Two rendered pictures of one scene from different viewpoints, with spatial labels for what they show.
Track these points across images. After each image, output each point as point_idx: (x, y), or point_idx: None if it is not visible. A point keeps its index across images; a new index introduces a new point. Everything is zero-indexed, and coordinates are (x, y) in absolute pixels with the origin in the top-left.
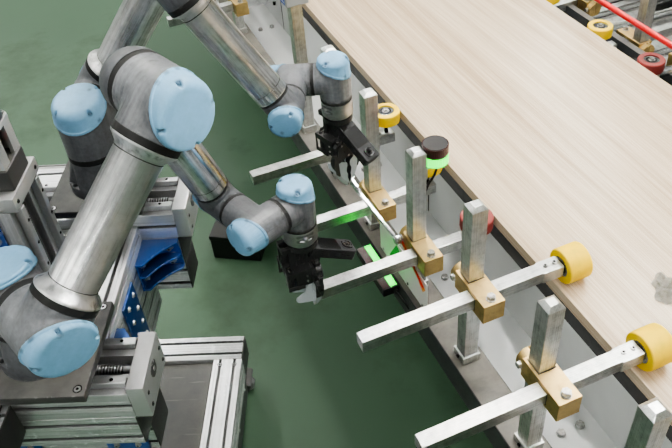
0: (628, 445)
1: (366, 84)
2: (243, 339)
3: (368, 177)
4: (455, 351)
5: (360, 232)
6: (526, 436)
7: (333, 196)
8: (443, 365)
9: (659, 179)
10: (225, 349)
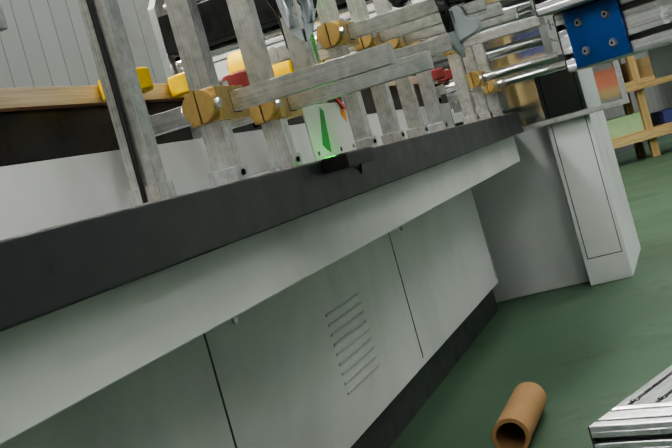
0: None
1: (7, 148)
2: (593, 423)
3: (269, 59)
4: (372, 141)
5: (311, 178)
6: (396, 116)
7: (273, 204)
8: (387, 172)
9: None
10: (638, 411)
